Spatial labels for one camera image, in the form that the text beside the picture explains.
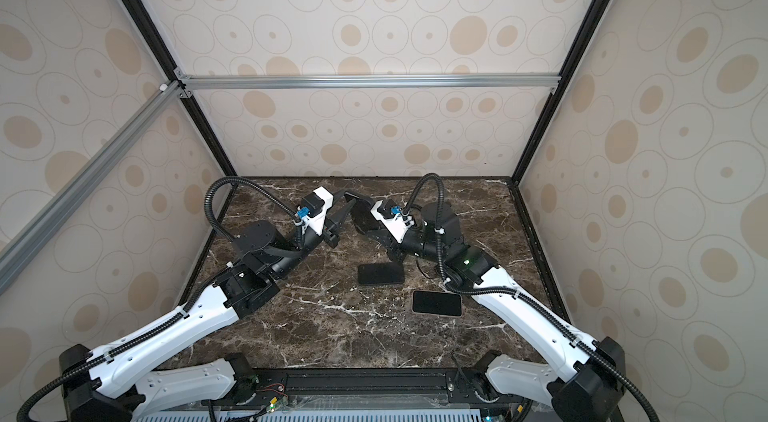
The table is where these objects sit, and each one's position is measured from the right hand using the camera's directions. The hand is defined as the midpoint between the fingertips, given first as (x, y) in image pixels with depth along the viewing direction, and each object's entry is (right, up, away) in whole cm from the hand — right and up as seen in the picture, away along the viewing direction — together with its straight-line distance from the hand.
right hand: (374, 229), depth 69 cm
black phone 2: (+18, -23, +18) cm, 34 cm away
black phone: (+1, -16, +25) cm, 30 cm away
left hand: (-3, +7, -11) cm, 13 cm away
